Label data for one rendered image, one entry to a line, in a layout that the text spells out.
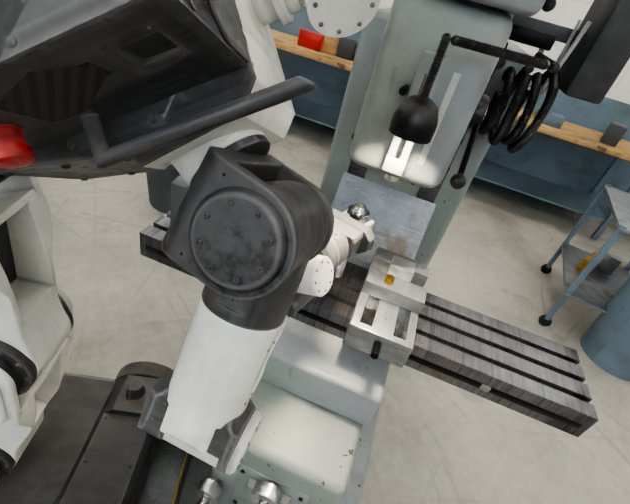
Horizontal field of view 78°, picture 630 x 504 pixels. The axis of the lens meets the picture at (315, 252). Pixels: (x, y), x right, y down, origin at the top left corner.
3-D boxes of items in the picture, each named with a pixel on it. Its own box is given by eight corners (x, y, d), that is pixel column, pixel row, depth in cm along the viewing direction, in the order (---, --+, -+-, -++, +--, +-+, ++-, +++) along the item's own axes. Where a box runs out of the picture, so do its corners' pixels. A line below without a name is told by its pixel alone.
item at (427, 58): (401, 176, 74) (447, 58, 62) (381, 169, 75) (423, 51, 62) (403, 169, 77) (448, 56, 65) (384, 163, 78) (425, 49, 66)
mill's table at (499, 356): (578, 438, 95) (599, 421, 90) (139, 255, 111) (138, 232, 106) (559, 367, 114) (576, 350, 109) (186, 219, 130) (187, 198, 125)
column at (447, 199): (360, 402, 189) (540, 58, 98) (272, 363, 195) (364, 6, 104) (379, 332, 229) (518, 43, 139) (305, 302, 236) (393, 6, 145)
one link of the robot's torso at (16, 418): (-82, 485, 77) (-92, 351, 53) (-13, 395, 93) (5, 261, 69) (3, 503, 82) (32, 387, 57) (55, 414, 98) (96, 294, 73)
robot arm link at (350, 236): (381, 224, 75) (353, 248, 66) (366, 262, 80) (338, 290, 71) (327, 196, 79) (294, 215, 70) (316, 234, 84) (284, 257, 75)
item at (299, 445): (292, 579, 118) (345, 498, 84) (199, 532, 123) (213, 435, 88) (354, 376, 183) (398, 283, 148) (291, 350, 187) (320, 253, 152)
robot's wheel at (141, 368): (114, 408, 121) (108, 369, 109) (120, 394, 125) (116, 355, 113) (179, 417, 123) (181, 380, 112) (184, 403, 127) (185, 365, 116)
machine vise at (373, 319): (402, 369, 89) (420, 337, 83) (341, 343, 91) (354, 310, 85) (417, 282, 117) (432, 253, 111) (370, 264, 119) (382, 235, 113)
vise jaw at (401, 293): (418, 315, 95) (425, 303, 93) (361, 292, 97) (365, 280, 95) (421, 300, 100) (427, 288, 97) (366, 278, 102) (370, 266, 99)
